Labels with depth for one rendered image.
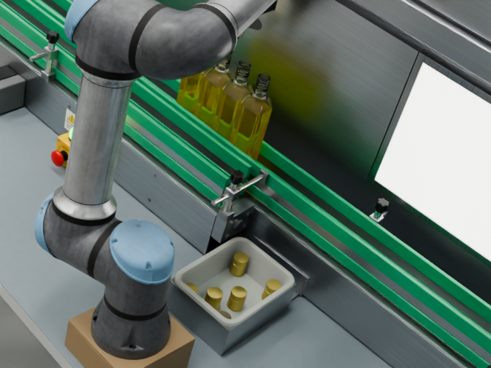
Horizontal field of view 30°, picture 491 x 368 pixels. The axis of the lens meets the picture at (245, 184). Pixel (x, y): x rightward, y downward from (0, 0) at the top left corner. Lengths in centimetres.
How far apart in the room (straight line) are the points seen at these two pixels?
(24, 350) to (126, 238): 123
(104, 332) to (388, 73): 78
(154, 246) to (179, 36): 40
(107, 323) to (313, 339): 49
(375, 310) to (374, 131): 38
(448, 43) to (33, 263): 96
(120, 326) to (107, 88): 45
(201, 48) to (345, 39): 59
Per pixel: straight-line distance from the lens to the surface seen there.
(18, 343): 282
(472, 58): 183
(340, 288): 198
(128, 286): 163
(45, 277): 197
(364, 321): 198
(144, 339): 171
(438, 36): 186
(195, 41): 143
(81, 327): 178
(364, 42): 195
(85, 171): 160
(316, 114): 207
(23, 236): 205
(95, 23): 147
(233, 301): 193
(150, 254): 161
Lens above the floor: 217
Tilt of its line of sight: 38 degrees down
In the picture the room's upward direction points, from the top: 17 degrees clockwise
